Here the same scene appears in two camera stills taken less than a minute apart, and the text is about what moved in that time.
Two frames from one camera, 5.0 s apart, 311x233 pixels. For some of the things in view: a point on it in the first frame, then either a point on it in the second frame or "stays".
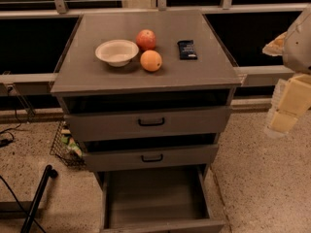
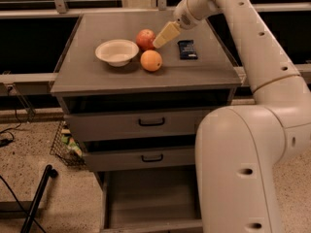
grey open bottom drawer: (159, 201) stays
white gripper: (299, 50) → (183, 16)
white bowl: (118, 52) stays
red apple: (146, 40) stays
